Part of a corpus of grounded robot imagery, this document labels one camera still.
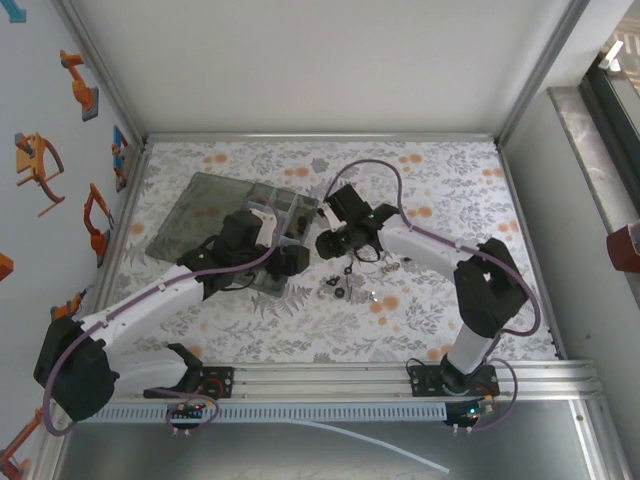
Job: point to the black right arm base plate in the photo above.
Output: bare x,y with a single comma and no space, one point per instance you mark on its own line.
420,382

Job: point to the grey stone window sill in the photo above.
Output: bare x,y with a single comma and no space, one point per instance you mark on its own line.
585,150

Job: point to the orange claw machine sticker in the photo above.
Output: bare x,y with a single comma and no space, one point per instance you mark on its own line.
35,165

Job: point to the blue and orange sticker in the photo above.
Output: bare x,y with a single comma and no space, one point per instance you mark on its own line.
120,155

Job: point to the floral patterned table mat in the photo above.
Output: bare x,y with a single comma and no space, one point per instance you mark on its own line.
300,330

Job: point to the grey metal shelf plate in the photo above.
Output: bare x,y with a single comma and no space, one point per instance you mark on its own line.
200,455

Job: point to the small green circuit board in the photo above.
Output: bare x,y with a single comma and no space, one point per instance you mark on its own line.
190,409
475,411

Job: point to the white plastic tube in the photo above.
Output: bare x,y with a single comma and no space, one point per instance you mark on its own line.
425,460

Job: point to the aluminium frame post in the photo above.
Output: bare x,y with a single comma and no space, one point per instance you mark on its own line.
106,70
544,70

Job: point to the dark slim screw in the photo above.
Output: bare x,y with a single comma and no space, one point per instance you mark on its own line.
349,288

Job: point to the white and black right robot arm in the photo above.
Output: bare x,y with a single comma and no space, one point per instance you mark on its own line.
425,245

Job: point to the clear green compartment organizer box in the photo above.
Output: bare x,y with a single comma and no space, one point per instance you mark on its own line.
210,200

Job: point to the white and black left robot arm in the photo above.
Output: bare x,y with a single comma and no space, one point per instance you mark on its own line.
150,300

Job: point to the blue wall sticker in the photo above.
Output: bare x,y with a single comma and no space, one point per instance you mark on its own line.
15,11

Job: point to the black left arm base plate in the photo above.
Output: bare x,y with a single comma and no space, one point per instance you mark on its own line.
226,384

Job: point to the wide aluminium frame rail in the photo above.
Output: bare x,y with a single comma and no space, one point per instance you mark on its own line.
320,382

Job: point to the brown cup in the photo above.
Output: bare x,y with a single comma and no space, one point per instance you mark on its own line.
625,247

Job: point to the dark window frame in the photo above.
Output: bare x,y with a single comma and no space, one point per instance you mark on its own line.
607,100

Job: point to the small orange block sticker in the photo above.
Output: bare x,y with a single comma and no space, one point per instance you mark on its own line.
5,266

